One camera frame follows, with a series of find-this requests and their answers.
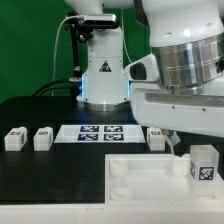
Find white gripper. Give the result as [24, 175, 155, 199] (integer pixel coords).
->
[130, 82, 224, 153]

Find white L-shaped obstacle fence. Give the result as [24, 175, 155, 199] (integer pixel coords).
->
[0, 200, 224, 224]

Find white sheet with AprilTags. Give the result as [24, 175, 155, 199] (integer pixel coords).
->
[55, 125, 145, 143]

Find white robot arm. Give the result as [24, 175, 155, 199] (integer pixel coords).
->
[65, 0, 224, 137]

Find white camera cable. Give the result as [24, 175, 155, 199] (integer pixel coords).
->
[51, 16, 76, 97]

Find white square tabletop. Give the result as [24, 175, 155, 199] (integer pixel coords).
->
[105, 154, 224, 202]

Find black cables at base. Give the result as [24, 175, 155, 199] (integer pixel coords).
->
[32, 78, 83, 98]

